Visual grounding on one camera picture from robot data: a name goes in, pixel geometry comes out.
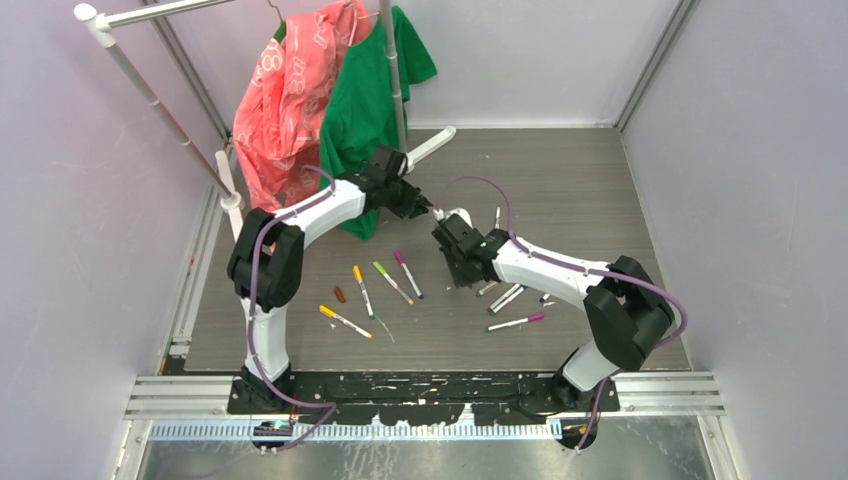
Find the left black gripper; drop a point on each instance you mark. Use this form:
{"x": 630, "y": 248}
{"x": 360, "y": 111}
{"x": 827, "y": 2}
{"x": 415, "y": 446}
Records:
{"x": 415, "y": 204}

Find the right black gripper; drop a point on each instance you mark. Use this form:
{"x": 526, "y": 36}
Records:
{"x": 461, "y": 279}

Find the brown pen cap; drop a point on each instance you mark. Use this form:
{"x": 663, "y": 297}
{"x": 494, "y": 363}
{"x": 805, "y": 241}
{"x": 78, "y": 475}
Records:
{"x": 339, "y": 295}

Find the white clothes rack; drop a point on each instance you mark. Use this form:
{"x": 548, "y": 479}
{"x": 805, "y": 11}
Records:
{"x": 101, "y": 26}

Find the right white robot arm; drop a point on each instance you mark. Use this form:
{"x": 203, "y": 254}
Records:
{"x": 628, "y": 314}

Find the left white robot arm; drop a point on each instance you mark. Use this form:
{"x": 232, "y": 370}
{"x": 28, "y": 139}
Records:
{"x": 266, "y": 264}

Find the grey clear cap marker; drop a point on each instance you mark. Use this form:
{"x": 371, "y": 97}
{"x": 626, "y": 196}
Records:
{"x": 487, "y": 288}

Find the purple cap marker left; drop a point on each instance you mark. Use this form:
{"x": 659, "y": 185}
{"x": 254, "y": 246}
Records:
{"x": 404, "y": 265}

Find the blue cap marker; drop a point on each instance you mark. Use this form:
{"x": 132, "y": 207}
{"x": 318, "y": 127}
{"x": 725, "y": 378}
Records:
{"x": 509, "y": 300}

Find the light green cap marker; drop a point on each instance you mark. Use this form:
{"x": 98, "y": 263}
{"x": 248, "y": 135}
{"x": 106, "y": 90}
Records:
{"x": 384, "y": 273}

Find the orange cap marker upper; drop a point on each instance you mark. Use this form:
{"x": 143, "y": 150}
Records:
{"x": 366, "y": 299}

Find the orange cap marker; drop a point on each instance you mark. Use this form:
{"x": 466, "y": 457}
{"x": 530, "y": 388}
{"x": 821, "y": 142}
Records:
{"x": 344, "y": 321}
{"x": 366, "y": 299}

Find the magenta cap marker right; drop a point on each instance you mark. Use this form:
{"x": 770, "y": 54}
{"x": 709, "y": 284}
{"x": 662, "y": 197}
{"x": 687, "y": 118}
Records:
{"x": 517, "y": 322}

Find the green t-shirt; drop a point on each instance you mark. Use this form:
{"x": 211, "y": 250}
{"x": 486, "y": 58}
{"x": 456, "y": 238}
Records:
{"x": 360, "y": 115}

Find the orange cap marker lower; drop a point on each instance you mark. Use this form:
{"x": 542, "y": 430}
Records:
{"x": 344, "y": 321}

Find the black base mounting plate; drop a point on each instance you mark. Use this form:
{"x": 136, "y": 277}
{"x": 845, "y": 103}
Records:
{"x": 419, "y": 398}

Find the pink patterned shirt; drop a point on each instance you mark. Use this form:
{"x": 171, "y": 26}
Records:
{"x": 276, "y": 128}

